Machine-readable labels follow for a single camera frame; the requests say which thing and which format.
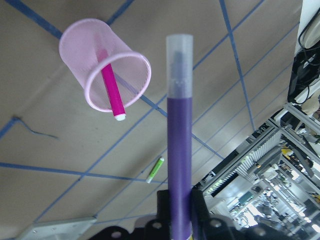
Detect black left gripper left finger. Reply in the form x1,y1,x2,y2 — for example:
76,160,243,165
156,190,171,222

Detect pink mesh cup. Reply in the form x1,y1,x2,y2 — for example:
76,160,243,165
59,18,152,113

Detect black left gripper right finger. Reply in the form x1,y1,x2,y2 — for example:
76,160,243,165
190,189,210,222

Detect purple marker pen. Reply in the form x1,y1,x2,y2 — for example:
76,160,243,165
166,34,193,240

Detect green marker pen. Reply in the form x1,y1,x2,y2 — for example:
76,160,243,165
145,156,165,184

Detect pink marker pen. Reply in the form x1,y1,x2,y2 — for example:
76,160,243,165
101,63,126,121

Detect black cables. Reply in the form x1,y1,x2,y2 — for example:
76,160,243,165
287,7,320,106

